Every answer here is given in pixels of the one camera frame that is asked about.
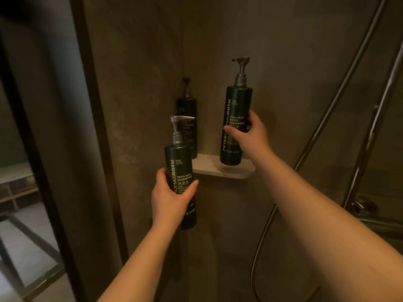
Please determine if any person's left hand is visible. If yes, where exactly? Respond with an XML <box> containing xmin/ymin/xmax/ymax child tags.
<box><xmin>151</xmin><ymin>167</ymin><xmax>199</xmax><ymax>230</ymax></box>

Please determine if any person's right hand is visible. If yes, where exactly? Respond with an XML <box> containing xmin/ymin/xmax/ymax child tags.
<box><xmin>223</xmin><ymin>109</ymin><xmax>275</xmax><ymax>163</ymax></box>

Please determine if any white stone corner shower shelf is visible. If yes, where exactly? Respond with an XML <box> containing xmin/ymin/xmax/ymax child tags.
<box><xmin>192</xmin><ymin>153</ymin><xmax>256</xmax><ymax>180</ymax></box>

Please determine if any person's left forearm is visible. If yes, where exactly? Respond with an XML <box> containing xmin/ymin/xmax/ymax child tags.
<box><xmin>97</xmin><ymin>220</ymin><xmax>184</xmax><ymax>302</ymax></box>

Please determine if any person's right forearm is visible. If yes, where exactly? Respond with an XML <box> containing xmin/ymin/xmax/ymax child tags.
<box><xmin>250</xmin><ymin>151</ymin><xmax>403</xmax><ymax>302</ymax></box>

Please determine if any chrome shower hose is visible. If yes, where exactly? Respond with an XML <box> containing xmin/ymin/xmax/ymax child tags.
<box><xmin>250</xmin><ymin>0</ymin><xmax>390</xmax><ymax>302</ymax></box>

